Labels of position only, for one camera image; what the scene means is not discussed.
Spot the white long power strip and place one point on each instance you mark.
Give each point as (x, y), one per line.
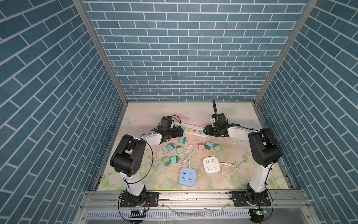
(193, 130)

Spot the pink plug adapter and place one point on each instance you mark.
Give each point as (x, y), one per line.
(201, 146)

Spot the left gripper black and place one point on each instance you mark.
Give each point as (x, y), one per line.
(180, 132)

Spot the blue square power socket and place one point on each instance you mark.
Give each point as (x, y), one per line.
(187, 177)

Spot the green plug adapter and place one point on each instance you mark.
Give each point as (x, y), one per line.
(166, 161)
(217, 148)
(179, 150)

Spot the white square power socket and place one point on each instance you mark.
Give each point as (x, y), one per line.
(211, 164)

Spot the teal plug adapter top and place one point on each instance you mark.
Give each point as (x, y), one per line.
(182, 140)

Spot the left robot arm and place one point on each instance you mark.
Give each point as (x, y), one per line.
(128, 156)

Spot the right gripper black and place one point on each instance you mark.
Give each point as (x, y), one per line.
(208, 130)

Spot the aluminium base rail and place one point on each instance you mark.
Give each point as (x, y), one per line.
(287, 206)

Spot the teal plug adapter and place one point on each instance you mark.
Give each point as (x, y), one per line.
(174, 159)
(182, 140)
(208, 145)
(170, 147)

